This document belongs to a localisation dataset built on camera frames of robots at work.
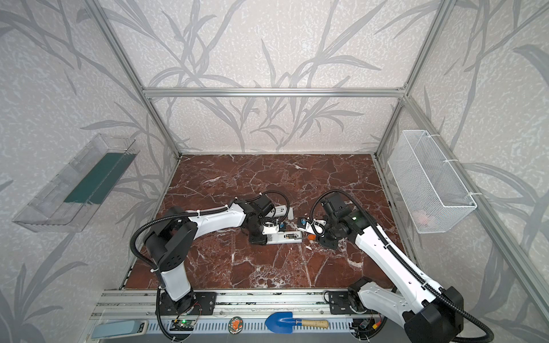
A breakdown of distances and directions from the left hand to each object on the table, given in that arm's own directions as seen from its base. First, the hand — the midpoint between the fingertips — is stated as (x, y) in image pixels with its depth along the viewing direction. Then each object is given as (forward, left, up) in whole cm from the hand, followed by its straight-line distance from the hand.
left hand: (267, 230), depth 90 cm
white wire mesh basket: (-4, -51, +35) cm, 62 cm away
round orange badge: (-33, +8, 0) cm, 34 cm away
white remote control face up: (-3, -8, 0) cm, 8 cm away
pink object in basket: (-4, -55, +20) cm, 59 cm away
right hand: (-3, -21, +13) cm, 25 cm away
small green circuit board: (-33, +26, -1) cm, 42 cm away
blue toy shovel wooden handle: (-32, -8, +1) cm, 33 cm away
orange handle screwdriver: (-11, -17, +22) cm, 30 cm away
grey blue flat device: (-34, +42, +5) cm, 54 cm away
